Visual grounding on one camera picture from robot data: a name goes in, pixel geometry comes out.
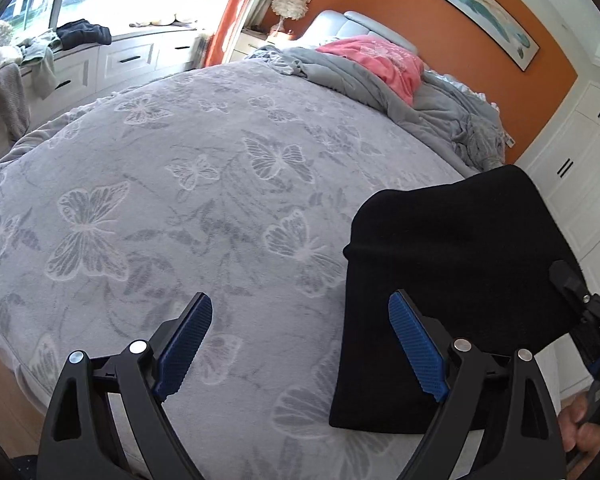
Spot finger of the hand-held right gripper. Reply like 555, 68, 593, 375
548, 259, 600, 322

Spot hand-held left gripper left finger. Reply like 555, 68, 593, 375
37, 291, 214, 480

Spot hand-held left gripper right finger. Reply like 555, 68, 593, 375
388, 288, 567, 480

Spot black pants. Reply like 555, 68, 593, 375
328, 164, 589, 434

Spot person's right hand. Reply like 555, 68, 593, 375
561, 399, 600, 467

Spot white wardrobe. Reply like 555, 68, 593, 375
517, 80, 600, 397

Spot bed with grey butterfly blanket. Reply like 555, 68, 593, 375
0, 52, 562, 480

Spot grey crumpled garment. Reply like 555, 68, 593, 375
459, 116, 507, 169

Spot grey duvet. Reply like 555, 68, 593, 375
251, 42, 512, 169

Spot pink pillow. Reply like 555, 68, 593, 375
316, 36, 426, 107

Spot white window seat cabinet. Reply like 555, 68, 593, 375
0, 29, 207, 162

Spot grey knit cloth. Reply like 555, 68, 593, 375
0, 47, 34, 139

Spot white nightstand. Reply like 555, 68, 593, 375
229, 26, 302, 64

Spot light green clothing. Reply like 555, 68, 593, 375
17, 32, 61, 101

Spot grey padded headboard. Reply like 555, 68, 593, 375
300, 9, 420, 57

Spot dark blue clothing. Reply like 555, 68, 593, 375
56, 19, 113, 47

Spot white cushions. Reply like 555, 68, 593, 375
129, 6, 202, 27

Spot orange curtain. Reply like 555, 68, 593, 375
207, 0, 267, 69

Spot white feather table lamp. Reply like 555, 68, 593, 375
270, 0, 311, 39

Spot framed wall painting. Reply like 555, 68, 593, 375
389, 0, 541, 71

